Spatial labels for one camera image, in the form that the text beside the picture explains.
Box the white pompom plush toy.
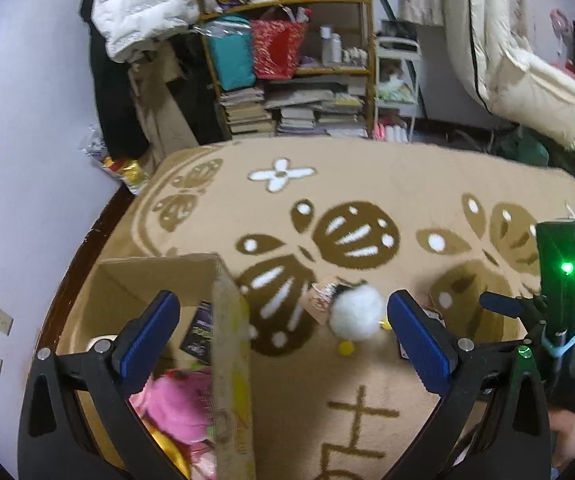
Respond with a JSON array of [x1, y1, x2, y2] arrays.
[[306, 280, 393, 357]]

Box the cream duvet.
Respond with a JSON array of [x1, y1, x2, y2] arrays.
[[442, 0, 575, 166]]

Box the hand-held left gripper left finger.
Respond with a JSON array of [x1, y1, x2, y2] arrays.
[[17, 290, 183, 480]]

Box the black coat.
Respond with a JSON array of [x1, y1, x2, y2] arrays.
[[81, 0, 150, 158]]

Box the dark hanging clothes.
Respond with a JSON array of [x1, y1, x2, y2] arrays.
[[167, 35, 230, 146]]

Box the dark wooden bed frame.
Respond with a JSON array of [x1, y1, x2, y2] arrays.
[[32, 182, 138, 361]]

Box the white metal cart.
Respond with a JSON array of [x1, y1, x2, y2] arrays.
[[373, 20, 425, 143]]

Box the small black packet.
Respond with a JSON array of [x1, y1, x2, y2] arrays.
[[180, 301, 214, 366]]

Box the wide pile of books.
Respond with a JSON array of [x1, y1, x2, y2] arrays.
[[264, 80, 368, 138]]

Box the white puffer jacket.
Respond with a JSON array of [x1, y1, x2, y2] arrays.
[[91, 0, 200, 63]]

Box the wooden shelf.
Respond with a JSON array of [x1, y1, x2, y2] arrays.
[[190, 0, 373, 138]]

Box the red patterned bag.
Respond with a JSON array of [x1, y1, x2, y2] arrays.
[[250, 7, 305, 80]]

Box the pink plush toy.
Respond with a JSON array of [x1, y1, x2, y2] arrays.
[[130, 367, 218, 480]]

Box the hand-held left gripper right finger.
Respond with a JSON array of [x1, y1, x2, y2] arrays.
[[386, 289, 553, 480]]

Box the brown cardboard box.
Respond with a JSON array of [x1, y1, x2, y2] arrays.
[[54, 252, 258, 480]]

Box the beige coat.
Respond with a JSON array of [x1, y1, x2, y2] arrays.
[[127, 42, 200, 166]]

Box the dark green bag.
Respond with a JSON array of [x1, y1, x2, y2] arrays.
[[497, 127, 551, 166]]

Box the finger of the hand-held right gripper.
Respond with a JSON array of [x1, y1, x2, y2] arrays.
[[479, 291, 548, 333]]

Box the narrow stack of books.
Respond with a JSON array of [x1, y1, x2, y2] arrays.
[[217, 87, 275, 138]]

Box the row of pink white bottles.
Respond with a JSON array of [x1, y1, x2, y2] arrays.
[[375, 122, 411, 143]]

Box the clear plastic snack bag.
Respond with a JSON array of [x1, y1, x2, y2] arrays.
[[80, 127, 150, 196]]

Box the pale green packets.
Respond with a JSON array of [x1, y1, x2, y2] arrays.
[[377, 77, 413, 103]]

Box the yellow plush toy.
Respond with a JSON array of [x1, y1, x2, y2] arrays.
[[150, 427, 190, 478]]

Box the teal bag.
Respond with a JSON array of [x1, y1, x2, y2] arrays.
[[202, 15, 257, 91]]

